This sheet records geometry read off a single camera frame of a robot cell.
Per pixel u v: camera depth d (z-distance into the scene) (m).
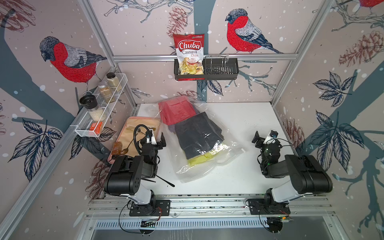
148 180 0.83
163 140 0.86
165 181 0.83
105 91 0.74
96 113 0.68
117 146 0.93
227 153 0.88
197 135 0.89
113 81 0.81
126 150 0.93
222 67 0.94
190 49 0.83
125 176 0.46
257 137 0.83
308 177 0.44
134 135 0.62
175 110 1.02
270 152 0.68
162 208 0.73
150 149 0.71
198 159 0.86
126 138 1.01
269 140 0.76
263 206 0.73
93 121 0.71
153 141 0.79
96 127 0.64
